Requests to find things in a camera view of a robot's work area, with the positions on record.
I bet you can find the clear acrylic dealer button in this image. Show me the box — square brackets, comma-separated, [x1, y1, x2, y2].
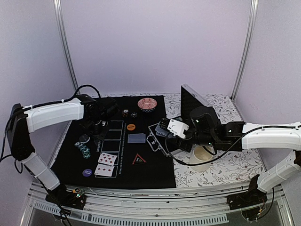
[79, 134, 90, 144]

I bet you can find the black poker table mat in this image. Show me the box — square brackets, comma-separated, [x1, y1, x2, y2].
[51, 96, 176, 189]

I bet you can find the purple small blind button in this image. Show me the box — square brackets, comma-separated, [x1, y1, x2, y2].
[82, 169, 93, 177]

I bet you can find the floral white tablecloth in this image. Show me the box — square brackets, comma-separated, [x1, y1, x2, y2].
[91, 94, 264, 189]

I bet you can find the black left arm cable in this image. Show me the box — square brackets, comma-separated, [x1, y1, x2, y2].
[0, 85, 102, 175]

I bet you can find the dealt blue card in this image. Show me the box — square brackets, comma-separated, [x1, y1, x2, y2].
[127, 133, 146, 144]

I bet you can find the black poker chip stack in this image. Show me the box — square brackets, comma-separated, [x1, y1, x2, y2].
[131, 113, 138, 118]

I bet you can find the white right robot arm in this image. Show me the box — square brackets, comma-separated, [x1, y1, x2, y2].
[159, 106, 301, 205]

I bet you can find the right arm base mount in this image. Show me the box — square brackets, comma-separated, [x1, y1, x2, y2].
[227, 174, 268, 221]

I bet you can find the aluminium front rail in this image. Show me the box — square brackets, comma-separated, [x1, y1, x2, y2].
[20, 182, 295, 226]

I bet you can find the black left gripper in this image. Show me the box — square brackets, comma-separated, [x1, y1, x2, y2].
[82, 116, 110, 141]

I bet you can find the white ceramic mug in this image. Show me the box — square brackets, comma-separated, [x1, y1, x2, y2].
[189, 146, 215, 172]

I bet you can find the blue playing card deck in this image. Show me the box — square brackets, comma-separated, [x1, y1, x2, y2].
[155, 125, 175, 138]

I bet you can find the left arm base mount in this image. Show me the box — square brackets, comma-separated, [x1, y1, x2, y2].
[45, 184, 87, 210]

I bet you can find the four of diamonds card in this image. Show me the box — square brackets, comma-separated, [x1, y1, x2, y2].
[95, 164, 115, 177]

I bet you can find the red triangular all-in marker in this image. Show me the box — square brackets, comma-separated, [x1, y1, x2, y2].
[132, 153, 147, 165]

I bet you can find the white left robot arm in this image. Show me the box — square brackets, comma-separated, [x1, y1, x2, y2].
[4, 94, 119, 204]

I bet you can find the orange big blind button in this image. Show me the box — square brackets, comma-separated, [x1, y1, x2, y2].
[127, 124, 136, 131]

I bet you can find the eight of diamonds card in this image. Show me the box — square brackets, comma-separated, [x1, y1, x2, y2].
[98, 152, 118, 166]

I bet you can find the left aluminium frame post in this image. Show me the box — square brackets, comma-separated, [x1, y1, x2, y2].
[53, 0, 79, 90]

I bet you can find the red patterned ceramic bowl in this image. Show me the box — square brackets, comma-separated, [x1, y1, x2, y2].
[137, 97, 158, 113]

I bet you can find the right aluminium frame post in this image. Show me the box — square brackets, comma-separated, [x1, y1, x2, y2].
[230, 0, 259, 102]

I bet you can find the aluminium frame post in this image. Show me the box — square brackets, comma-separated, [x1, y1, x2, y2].
[53, 0, 79, 90]
[230, 0, 259, 102]

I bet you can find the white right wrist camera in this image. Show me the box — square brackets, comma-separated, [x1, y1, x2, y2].
[167, 119, 189, 139]

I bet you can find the green blue poker chip stack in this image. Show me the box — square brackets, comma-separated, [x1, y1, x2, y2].
[74, 142, 91, 159]

